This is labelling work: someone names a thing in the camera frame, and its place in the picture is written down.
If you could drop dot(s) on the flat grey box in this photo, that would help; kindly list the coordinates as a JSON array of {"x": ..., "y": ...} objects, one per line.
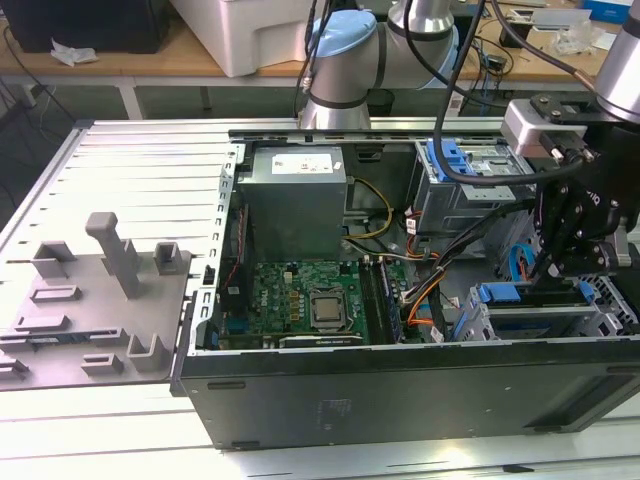
[{"x": 560, "y": 20}]

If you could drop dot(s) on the hard disk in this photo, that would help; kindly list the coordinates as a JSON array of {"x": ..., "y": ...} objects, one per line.
[{"x": 500, "y": 292}]

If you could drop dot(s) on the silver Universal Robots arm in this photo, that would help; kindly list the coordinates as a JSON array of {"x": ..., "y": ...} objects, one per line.
[{"x": 345, "y": 65}]

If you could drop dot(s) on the black graphics card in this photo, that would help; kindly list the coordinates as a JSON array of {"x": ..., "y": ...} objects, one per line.
[{"x": 320, "y": 341}]

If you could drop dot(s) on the installed RAM stick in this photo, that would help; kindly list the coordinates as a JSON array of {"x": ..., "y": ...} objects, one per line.
[{"x": 390, "y": 310}]

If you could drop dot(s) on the wooden desk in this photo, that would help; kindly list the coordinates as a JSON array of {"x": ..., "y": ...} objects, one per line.
[{"x": 150, "y": 60}]

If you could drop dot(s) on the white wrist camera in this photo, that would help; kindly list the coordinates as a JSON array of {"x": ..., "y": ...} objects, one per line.
[{"x": 525, "y": 130}]

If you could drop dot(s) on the small black box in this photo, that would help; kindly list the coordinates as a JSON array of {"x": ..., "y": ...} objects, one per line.
[{"x": 507, "y": 40}]

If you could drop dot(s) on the metal disk bay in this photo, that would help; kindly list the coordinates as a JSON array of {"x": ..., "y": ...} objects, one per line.
[{"x": 540, "y": 311}]

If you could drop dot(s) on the metal optical drive cage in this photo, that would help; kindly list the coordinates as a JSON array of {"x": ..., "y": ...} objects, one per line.
[{"x": 440, "y": 210}]

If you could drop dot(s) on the grey parts rack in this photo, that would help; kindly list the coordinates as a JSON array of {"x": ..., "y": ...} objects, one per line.
[{"x": 100, "y": 310}]

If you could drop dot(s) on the large black box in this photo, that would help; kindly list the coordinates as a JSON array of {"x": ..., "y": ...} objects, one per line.
[{"x": 100, "y": 25}]

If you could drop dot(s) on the green motherboard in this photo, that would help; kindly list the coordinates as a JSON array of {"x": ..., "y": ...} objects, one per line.
[{"x": 280, "y": 300}]

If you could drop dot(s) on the clear plastic bag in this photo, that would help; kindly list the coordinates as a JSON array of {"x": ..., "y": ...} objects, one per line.
[{"x": 575, "y": 40}]

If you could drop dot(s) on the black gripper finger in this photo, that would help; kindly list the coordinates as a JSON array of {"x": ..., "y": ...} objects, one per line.
[
  {"x": 562, "y": 220},
  {"x": 590, "y": 260}
]

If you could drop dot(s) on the white card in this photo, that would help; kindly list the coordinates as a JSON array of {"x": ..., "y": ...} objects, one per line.
[{"x": 605, "y": 42}]

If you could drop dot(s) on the black PC case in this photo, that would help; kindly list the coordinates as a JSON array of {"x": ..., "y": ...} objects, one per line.
[{"x": 400, "y": 400}]

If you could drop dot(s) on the blue plastic drive latch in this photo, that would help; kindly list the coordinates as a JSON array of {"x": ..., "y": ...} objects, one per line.
[{"x": 452, "y": 165}]

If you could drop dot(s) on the blue cardboard box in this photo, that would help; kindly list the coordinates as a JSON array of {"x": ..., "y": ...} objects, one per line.
[{"x": 610, "y": 9}]

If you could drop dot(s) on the silver CPU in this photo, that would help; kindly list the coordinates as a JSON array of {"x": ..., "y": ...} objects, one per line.
[{"x": 328, "y": 309}]

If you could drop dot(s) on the crumpled white paper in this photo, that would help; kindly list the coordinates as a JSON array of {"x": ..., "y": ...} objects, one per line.
[{"x": 72, "y": 54}]

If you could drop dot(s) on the RAM stick in rack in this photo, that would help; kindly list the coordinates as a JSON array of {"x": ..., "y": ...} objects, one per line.
[{"x": 55, "y": 340}]

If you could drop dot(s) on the grey power supply unit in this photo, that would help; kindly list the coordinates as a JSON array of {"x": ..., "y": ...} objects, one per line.
[{"x": 295, "y": 215}]

